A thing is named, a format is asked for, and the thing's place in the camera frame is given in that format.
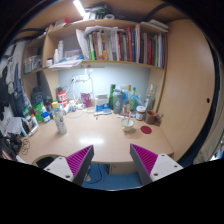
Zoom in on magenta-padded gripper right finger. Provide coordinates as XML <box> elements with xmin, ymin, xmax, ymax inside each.
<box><xmin>129</xmin><ymin>143</ymin><xmax>184</xmax><ymax>187</ymax></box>

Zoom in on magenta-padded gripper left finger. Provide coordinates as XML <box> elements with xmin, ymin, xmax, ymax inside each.
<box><xmin>43</xmin><ymin>144</ymin><xmax>95</xmax><ymax>187</ymax></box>

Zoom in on flat round red coaster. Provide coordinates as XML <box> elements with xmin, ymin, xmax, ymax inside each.
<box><xmin>140</xmin><ymin>125</ymin><xmax>153</xmax><ymax>135</ymax></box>

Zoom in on clear yellow-capped drink bottle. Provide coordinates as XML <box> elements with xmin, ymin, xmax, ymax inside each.
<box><xmin>51</xmin><ymin>101</ymin><xmax>68</xmax><ymax>136</ymax></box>

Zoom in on brown mug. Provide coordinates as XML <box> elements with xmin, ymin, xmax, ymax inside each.
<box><xmin>145</xmin><ymin>109</ymin><xmax>158</xmax><ymax>126</ymax></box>

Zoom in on small blue-labelled jar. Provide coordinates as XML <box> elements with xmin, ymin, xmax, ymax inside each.
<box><xmin>41</xmin><ymin>111</ymin><xmax>52</xmax><ymax>124</ymax></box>

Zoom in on white cup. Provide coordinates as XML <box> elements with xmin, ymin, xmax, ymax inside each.
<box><xmin>120</xmin><ymin>118</ymin><xmax>135</xmax><ymax>133</ymax></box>

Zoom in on white-lidded dark jar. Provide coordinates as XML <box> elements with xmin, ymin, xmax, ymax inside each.
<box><xmin>135</xmin><ymin>105</ymin><xmax>147</xmax><ymax>122</ymax></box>

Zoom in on green snack packet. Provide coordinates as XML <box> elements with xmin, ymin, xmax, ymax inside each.
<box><xmin>32</xmin><ymin>102</ymin><xmax>46</xmax><ymax>124</ymax></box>

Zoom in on clear glass bottle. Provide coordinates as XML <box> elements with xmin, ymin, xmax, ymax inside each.
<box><xmin>144</xmin><ymin>83</ymin><xmax>157</xmax><ymax>112</ymax></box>

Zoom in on red and white can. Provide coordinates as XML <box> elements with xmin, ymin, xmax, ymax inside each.
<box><xmin>56</xmin><ymin>87</ymin><xmax>69</xmax><ymax>109</ymax></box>

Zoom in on magenta packet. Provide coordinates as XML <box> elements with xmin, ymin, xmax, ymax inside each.
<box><xmin>80</xmin><ymin>92</ymin><xmax>93</xmax><ymax>109</ymax></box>

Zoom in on white and blue tissue box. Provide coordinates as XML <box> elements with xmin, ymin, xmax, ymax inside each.
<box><xmin>94</xmin><ymin>93</ymin><xmax>111</xmax><ymax>113</ymax></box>

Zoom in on grey flask bottle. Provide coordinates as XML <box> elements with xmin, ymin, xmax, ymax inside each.
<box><xmin>112</xmin><ymin>88</ymin><xmax>124</xmax><ymax>115</ymax></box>

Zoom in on green tall bottle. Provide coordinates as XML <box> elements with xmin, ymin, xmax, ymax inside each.
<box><xmin>108</xmin><ymin>83</ymin><xmax>117</xmax><ymax>110</ymax></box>

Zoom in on white power strip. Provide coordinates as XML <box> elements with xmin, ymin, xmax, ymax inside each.
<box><xmin>71</xmin><ymin>74</ymin><xmax>91</xmax><ymax>83</ymax></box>

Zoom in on hanging dark clothes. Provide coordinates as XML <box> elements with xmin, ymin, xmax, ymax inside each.
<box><xmin>0</xmin><ymin>49</ymin><xmax>28</xmax><ymax>134</ymax></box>

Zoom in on wooden shelf unit with books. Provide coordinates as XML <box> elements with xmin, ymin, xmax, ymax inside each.
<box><xmin>21</xmin><ymin>2</ymin><xmax>170</xmax><ymax>76</ymax></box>

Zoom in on long ceiling light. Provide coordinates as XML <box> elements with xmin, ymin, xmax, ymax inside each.
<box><xmin>72</xmin><ymin>0</ymin><xmax>87</xmax><ymax>19</ymax></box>

